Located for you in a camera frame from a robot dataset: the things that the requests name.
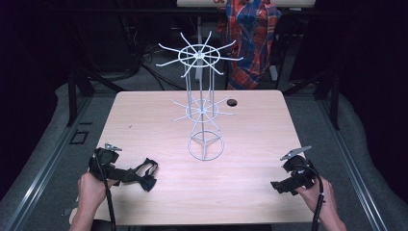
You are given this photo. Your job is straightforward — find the black floor cables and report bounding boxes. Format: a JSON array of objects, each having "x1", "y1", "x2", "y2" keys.
[{"x1": 128, "y1": 44, "x2": 189, "y2": 91}]

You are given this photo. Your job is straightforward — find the person's right hand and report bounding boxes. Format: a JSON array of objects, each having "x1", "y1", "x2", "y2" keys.
[{"x1": 294, "y1": 177, "x2": 338, "y2": 223}]

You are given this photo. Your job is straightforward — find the red blue plaid cloth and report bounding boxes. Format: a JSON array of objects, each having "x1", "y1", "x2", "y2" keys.
[{"x1": 217, "y1": 0, "x2": 282, "y2": 91}]

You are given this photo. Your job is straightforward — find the person's left hand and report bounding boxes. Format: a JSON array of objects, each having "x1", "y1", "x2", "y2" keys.
[{"x1": 77, "y1": 171, "x2": 118, "y2": 216}]

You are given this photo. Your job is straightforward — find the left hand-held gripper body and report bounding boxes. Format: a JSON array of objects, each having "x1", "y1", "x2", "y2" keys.
[{"x1": 89, "y1": 142, "x2": 123, "y2": 181}]

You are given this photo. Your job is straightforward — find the white wire display rack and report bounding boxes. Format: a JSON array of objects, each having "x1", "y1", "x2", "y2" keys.
[{"x1": 155, "y1": 30, "x2": 244, "y2": 162}]

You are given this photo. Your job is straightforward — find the black metal stand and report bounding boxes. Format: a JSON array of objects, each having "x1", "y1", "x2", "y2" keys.
[
  {"x1": 66, "y1": 66, "x2": 127, "y2": 128},
  {"x1": 282, "y1": 68, "x2": 342, "y2": 132}
]

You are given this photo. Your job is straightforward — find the black square floor frame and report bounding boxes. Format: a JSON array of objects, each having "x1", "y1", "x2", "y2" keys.
[{"x1": 68, "y1": 129, "x2": 90, "y2": 145}]

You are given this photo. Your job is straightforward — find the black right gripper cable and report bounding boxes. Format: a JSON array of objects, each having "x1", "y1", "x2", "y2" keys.
[{"x1": 296, "y1": 163, "x2": 326, "y2": 231}]

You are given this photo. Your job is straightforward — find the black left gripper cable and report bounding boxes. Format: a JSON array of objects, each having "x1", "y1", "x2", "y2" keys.
[{"x1": 91, "y1": 153, "x2": 117, "y2": 231}]

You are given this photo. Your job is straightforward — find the black bow tie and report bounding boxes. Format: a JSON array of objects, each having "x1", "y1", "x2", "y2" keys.
[{"x1": 127, "y1": 157, "x2": 159, "y2": 193}]

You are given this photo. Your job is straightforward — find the grey metal floor rail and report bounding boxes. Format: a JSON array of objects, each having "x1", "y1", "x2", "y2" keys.
[
  {"x1": 2, "y1": 95, "x2": 94, "y2": 231},
  {"x1": 316, "y1": 95, "x2": 390, "y2": 231}
]

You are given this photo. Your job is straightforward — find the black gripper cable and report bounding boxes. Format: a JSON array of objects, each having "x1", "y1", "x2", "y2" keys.
[
  {"x1": 296, "y1": 163, "x2": 326, "y2": 231},
  {"x1": 91, "y1": 153, "x2": 117, "y2": 231}
]

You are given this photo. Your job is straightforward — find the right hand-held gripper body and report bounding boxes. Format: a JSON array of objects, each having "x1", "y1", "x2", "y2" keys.
[{"x1": 279, "y1": 145, "x2": 318, "y2": 191}]

